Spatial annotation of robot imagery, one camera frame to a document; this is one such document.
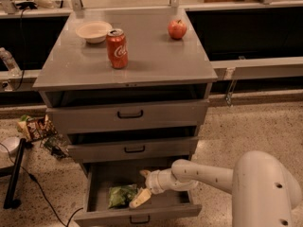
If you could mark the metal bracket under rail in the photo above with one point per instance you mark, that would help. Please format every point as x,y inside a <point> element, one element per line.
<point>229,92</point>

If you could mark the middle grey drawer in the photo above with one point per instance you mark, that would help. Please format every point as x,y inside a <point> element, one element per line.
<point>128,150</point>

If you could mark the top grey drawer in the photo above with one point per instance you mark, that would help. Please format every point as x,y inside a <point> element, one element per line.
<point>130,116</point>

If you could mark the bottom grey drawer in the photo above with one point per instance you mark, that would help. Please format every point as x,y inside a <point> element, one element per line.
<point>103,176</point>

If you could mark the grey drawer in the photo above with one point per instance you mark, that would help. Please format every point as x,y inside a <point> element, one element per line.
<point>103,176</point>
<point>128,150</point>
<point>130,116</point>

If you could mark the clear plastic water bottle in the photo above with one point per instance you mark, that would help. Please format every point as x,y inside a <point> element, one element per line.
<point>10,62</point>

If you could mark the dark chip bag on floor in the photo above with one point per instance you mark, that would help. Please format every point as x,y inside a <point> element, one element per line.
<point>56,146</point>

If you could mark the white round base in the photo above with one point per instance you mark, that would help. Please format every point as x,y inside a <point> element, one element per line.
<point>9,145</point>

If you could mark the white bowl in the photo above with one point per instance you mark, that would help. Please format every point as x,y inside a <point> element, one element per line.
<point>93,32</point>

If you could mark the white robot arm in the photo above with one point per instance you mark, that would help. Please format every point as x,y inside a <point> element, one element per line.
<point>264,192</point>

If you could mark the green jalapeno chip bag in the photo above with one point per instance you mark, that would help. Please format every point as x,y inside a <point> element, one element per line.
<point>121,196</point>

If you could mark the black stand leg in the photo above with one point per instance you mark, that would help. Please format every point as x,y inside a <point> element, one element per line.
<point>10,201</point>

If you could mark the brown chip bag on floor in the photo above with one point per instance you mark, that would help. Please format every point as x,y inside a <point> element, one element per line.
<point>35,128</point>

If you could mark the red cola can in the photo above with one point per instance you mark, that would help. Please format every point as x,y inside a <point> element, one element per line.
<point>117,48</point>

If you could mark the grey drawer cabinet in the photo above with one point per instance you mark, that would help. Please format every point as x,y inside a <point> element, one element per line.
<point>159,69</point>

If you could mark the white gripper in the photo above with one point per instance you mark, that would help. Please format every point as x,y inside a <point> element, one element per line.
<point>152,182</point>

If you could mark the red apple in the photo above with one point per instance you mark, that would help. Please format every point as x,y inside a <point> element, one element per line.
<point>177,29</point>

